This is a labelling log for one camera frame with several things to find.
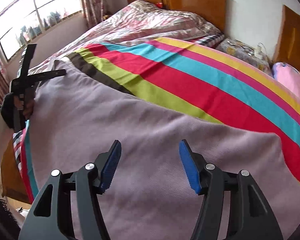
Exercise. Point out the black eyeglasses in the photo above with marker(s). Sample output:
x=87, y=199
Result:
x=245, y=48

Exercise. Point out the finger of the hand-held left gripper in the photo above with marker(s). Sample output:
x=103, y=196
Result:
x=27, y=60
x=45, y=75

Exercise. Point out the floral pink quilt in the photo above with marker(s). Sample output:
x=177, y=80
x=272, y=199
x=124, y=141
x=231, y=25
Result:
x=140, y=22

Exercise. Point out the plaid pillow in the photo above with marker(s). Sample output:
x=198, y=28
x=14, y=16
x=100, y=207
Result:
x=210, y=39

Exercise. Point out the dark fringed cloth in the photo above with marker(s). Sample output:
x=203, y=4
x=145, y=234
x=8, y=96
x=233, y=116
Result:
x=1, y=220

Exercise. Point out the striped colourful blanket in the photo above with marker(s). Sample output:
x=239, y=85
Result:
x=190, y=80

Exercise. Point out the person's left hand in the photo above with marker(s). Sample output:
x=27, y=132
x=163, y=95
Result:
x=28, y=110

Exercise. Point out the plaid cloth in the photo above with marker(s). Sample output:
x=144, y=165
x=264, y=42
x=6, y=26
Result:
x=17, y=145

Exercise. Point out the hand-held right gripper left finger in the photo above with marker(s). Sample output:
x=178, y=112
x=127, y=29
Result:
x=111, y=165

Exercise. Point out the lilac pants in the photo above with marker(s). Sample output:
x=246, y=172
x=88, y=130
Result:
x=115, y=120

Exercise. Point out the plain wooden headboard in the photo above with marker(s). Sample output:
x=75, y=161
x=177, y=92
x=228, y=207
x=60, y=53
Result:
x=195, y=5

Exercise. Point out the nightstand with patterned cover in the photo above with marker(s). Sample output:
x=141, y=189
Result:
x=242, y=55

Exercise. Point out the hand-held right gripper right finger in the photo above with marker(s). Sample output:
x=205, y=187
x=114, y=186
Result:
x=188, y=167

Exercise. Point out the wooden bed frame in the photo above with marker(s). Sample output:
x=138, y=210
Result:
x=11, y=180

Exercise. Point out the window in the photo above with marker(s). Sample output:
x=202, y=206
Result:
x=35, y=12

